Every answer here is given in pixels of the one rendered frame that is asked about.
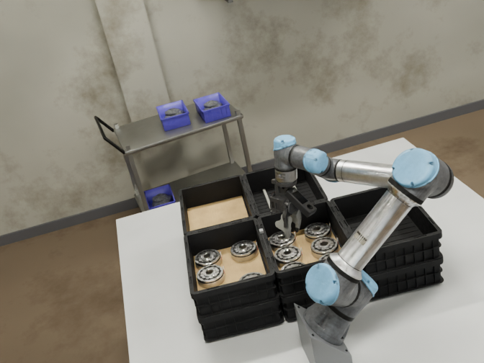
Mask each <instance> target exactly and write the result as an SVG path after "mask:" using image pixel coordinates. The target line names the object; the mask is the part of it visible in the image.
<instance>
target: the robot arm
mask: <svg viewBox="0 0 484 363"><path fill-rule="evenodd" d="M273 151H274V168H275V179H272V184H274V188H275V192H272V193H273V194H272V195H271V197H269V201H270V210H271V211H274V212H276V213H281V212H282V215H281V220H278V221H276V223H275V225H276V227H277V228H279V229H280V230H282V231H284V234H285V237H286V239H289V238H290V236H291V235H292V234H291V223H292V222H294V223H295V230H296V233H297V232H298V231H299V229H300V224H301V219H302V214H304V215H305V216H306V217H309V216H311V215H312V214H314V213H315V211H316V210H317V208H316V207H315V206H314V205H312V204H311V203H310V202H309V201H308V200H307V199H306V198H305V197H304V196H303V195H302V194H301V193H300V192H299V191H298V190H297V189H296V188H295V187H293V186H295V185H296V184H297V169H302V170H304V171H307V172H309V173H312V174H314V175H316V176H319V177H320V178H323V179H325V180H326V181H327V182H333V183H336V182H346V183H352V184H362V185H367V186H374V187H383V188H387V191H386V192H385V193H384V195H383V196H382V197H381V198H380V200H379V201H378V202H377V204H376V205H375V206H374V207H373V208H372V210H371V211H370V212H369V214H368V215H367V216H366V218H365V219H364V220H363V221H362V223H361V224H360V225H359V227H358V228H357V229H356V230H355V231H354V232H353V234H352V235H351V237H350V238H349V239H348V241H347V242H346V243H345V244H344V245H343V247H342V248H341V249H340V251H339V252H338V253H332V254H330V255H329V256H328V258H327V259H326V260H325V261H324V262H323V263H319V264H316V265H314V266H312V267H311V268H310V269H309V271H308V273H307V275H306V278H305V285H306V290H307V293H308V295H309V296H310V298H311V299H312V300H313V301H315V303H314V304H313V305H311V306H310V307H308V308H307V309H306V311H305V312H304V313H303V317H304V319H305V322H306V323H307V324H308V325H309V327H310V328H311V329H312V330H313V331H314V332H315V333H316V334H317V335H319V336H320V337H321V338H322V339H324V340H325V341H327V342H328V343H330V344H333V345H337V346H338V345H341V343H342V342H343V341H344V339H345V338H346V335H347V332H348V330H349V326H350V325H351V322H352V321H353V320H354V319H355V318H356V317H357V315H358V314H359V313H360V312H361V310H362V309H363V308H364V306H365V305H366V304H367V303H368V302H369V301H370V300H371V299H372V297H374V296H375V293H376V292H377V290H378V286H377V283H376V282H375V281H374V280H373V279H372V278H371V277H370V276H369V275H368V274H367V273H366V272H365V271H364V270H363V268H364V267H365V266H366V265H367V263H368V262H369V260H370V259H371V258H372V257H373V256H374V255H375V253H376V252H377V251H378V250H379V248H380V247H381V246H382V244H383V243H384V242H385V241H386V240H387V238H388V237H389V236H390V234H391V233H392V232H393V231H394V230H395V229H396V227H397V226H398V225H399V224H400V222H401V221H402V220H403V218H404V217H405V216H406V215H407V214H408V212H409V211H410V210H411V208H412V207H417V206H421V205H422V204H423V203H424V201H425V200H426V199H427V198H429V199H437V198H440V197H443V196H444V195H446V194H447V193H448V192H449V191H450V190H451V188H452V186H453V184H454V174H453V171H452V169H451V168H450V167H449V165H448V164H446V163H445V162H443V161H442V160H441V159H439V158H437V157H436V156H435V155H434V154H433V153H432V152H430V151H426V150H424V149H422V148H410V149H408V150H406V151H403V152H402V153H401V154H399V155H398V156H397V158H396V159H395V160H394V162H393V165H391V164H384V163H371V162H364V161H351V160H344V159H336V158H330V157H328V156H327V155H326V153H325V152H323V151H320V150H318V149H315V148H308V147H305V146H301V145H297V144H296V140H295V137H293V136H292V135H280V136H277V137H276V138H275V139H274V149H273ZM273 196H274V197H273ZM271 202H272V203H271Z"/></svg>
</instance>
